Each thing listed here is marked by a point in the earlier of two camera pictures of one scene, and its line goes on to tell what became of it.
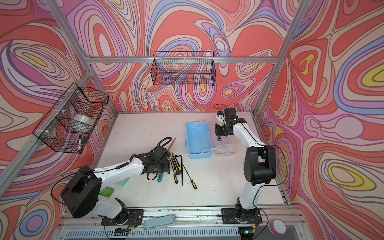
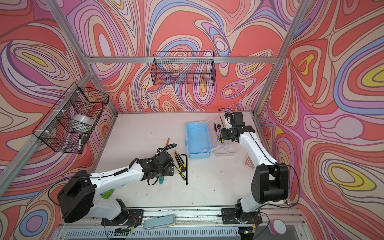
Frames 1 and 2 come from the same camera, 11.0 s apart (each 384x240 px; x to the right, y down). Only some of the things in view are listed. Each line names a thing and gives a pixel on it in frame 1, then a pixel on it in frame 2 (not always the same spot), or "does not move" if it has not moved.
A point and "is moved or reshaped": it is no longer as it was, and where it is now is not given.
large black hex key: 181,168 is moved or reshaped
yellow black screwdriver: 191,180 is moved or reshaped
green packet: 107,192 does not move
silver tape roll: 84,118 does not move
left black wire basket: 69,122 does not move
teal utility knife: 160,177 does not move
